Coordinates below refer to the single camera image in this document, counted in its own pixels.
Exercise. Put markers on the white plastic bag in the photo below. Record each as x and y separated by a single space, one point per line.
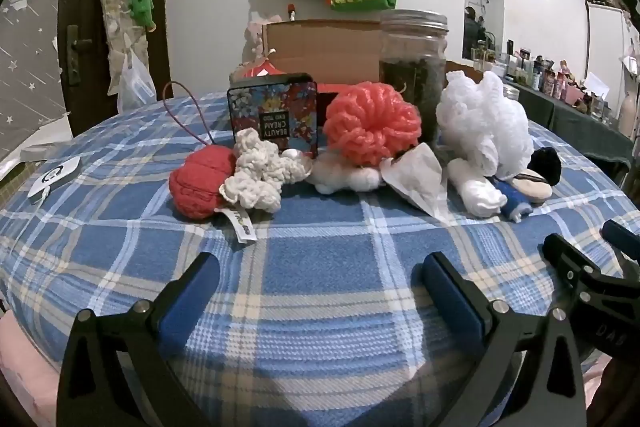
135 84

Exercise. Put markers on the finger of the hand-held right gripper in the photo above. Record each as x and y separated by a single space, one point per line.
562 257
622 239

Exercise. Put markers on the white sock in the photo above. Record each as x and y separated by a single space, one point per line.
475 192

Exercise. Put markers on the white crochet flower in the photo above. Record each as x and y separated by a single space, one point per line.
255 177

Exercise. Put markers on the white wardrobe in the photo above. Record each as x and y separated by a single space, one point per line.
605 42

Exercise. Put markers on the dark green covered table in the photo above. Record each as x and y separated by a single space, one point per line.
575 127

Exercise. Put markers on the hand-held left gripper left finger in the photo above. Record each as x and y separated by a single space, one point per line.
187 302

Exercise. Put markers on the red knitted pouch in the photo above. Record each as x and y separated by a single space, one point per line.
197 187

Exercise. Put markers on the white power adapter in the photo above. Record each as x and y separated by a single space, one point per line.
52 179

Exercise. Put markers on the beige powder puff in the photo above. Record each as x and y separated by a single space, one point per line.
532 192

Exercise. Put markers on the pale pink plush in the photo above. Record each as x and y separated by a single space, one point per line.
255 34

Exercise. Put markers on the hanging fabric organizer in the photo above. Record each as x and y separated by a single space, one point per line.
115 12

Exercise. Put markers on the white envelope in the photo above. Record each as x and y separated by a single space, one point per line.
596 86

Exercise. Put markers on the green plush toy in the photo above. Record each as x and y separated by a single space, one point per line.
141 7

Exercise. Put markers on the floral tin box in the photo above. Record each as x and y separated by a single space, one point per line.
272 112

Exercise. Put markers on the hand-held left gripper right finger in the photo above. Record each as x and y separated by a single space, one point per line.
450 302

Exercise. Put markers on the pink bedsheet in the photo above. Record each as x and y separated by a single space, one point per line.
25 382

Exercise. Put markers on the white mesh bath pouf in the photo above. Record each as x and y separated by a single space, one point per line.
480 117

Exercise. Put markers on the person's right forearm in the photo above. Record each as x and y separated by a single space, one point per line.
622 397

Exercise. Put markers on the cardboard box with red lining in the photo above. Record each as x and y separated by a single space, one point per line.
325 52

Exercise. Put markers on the white fluffy plush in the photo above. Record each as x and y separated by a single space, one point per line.
345 179

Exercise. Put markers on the blue plaid blanket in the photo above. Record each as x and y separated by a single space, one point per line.
325 232

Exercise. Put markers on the glass jar of dark leaves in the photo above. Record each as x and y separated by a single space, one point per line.
412 77

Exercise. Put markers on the row of cosmetic bottles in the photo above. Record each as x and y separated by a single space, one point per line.
545 77

